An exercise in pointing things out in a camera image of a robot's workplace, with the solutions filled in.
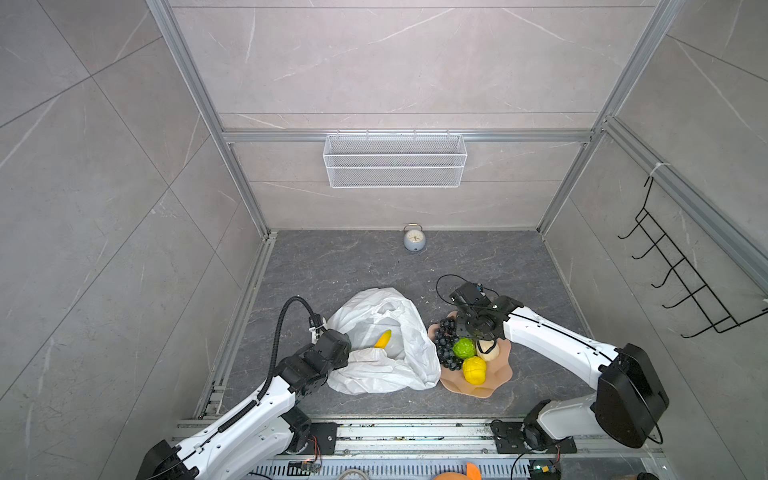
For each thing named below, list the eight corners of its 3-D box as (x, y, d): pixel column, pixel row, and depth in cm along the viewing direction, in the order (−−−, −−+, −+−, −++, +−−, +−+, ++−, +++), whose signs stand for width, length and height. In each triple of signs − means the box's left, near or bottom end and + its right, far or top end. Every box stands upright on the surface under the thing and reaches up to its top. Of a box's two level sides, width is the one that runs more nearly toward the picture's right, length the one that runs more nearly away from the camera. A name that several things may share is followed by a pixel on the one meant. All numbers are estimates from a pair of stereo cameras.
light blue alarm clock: (403, 252, 115) (404, 244, 111) (403, 230, 123) (403, 222, 119) (425, 252, 115) (426, 244, 111) (423, 230, 123) (424, 222, 119)
